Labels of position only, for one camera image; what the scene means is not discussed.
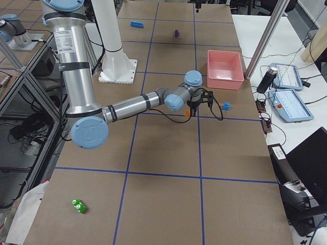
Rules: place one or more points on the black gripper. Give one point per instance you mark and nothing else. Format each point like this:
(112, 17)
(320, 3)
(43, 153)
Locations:
(197, 5)
(193, 104)

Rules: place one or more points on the small blue toy block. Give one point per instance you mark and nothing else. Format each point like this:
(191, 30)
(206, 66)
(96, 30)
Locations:
(226, 106)

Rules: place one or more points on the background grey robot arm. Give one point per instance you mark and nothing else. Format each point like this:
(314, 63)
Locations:
(15, 34)

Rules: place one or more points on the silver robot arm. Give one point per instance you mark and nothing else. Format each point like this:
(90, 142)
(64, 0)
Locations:
(90, 129)

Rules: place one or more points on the pink plastic box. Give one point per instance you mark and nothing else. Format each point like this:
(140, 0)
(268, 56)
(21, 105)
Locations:
(224, 70)

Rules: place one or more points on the long blue toy block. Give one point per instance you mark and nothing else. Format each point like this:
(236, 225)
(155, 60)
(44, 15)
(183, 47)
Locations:
(137, 24)

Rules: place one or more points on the far orange usb hub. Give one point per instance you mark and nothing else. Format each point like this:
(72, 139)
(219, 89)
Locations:
(260, 105)

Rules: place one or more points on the orange usb hub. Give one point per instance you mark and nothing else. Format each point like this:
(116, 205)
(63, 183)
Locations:
(260, 105)
(266, 125)

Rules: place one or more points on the brown paper table mat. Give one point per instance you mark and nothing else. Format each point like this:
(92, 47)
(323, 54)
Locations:
(159, 179)

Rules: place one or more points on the near orange usb hub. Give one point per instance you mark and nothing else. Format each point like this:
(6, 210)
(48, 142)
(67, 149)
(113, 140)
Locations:
(266, 125)

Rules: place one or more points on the black water bottle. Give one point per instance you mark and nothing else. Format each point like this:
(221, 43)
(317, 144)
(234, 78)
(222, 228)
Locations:
(267, 79)

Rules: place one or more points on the near teach pendant tablet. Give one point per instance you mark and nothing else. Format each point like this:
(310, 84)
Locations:
(289, 106)

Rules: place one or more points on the teach pendant tablet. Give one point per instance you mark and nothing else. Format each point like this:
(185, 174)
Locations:
(289, 106)
(288, 77)

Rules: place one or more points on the far teach pendant tablet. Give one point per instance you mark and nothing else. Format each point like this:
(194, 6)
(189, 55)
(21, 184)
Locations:
(288, 77)

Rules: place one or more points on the black laptop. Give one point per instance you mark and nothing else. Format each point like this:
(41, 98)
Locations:
(301, 176)

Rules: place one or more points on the green toy block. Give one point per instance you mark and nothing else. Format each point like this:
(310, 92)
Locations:
(78, 204)

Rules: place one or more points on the white plastic bag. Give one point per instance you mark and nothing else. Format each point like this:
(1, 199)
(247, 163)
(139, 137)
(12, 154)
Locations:
(25, 214)

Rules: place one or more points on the aluminium frame post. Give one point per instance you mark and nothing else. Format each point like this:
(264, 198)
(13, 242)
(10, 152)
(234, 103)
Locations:
(275, 17)

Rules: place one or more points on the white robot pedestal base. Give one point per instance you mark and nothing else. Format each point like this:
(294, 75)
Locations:
(116, 66)

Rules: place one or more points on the aluminium frame rack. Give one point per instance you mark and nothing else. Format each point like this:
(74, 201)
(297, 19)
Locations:
(33, 106)

